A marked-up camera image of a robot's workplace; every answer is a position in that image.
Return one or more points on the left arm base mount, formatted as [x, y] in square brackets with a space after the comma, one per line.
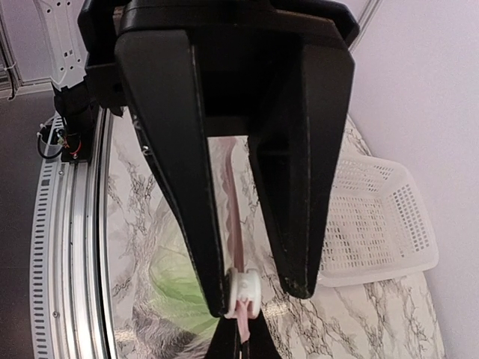
[56, 140]

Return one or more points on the white plastic basket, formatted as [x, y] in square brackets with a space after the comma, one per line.
[378, 227]

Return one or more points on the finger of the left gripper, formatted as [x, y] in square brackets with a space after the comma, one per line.
[160, 78]
[293, 153]

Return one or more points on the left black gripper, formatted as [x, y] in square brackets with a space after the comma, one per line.
[210, 61]

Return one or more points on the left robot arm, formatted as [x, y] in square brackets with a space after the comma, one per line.
[63, 41]

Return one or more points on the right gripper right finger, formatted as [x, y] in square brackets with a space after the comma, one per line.
[261, 345]

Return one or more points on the aluminium front rail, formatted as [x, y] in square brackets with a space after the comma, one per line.
[70, 308]

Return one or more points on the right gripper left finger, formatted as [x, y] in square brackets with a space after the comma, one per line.
[225, 343]

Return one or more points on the right aluminium frame post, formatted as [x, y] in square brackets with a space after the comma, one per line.
[368, 12]

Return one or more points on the clear zip top bag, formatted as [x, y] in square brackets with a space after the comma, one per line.
[139, 218]

